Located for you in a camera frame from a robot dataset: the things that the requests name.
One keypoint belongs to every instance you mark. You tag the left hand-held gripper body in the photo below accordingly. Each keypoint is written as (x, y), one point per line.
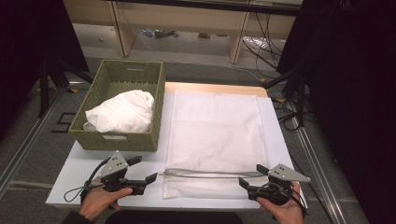
(116, 165)

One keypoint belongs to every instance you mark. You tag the light wooden desk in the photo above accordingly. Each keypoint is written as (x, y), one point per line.
(127, 34)

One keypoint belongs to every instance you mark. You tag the black metal stand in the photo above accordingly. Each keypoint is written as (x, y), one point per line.
(43, 90)
(300, 99)

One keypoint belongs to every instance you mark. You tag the green woven basket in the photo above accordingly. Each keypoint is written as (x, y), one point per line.
(115, 143)

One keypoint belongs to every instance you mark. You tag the person's dark clothing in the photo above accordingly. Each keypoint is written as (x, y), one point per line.
(174, 218)

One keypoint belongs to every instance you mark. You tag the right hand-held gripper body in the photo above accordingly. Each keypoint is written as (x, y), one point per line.
(285, 173)

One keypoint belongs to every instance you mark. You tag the person's left hand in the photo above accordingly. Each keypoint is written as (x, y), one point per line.
(98, 202)

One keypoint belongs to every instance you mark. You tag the person's right hand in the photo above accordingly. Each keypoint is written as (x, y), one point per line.
(288, 213)

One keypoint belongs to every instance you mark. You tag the white cloth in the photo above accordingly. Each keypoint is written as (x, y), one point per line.
(124, 112)

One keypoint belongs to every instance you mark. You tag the white mesh laundry bag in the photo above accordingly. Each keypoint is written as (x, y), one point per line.
(214, 130)

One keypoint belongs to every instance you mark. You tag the metal floor rail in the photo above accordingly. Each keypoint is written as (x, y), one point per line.
(317, 174)
(28, 140)

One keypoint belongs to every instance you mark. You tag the black curtain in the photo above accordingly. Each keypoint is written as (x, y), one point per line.
(25, 46)
(351, 93)

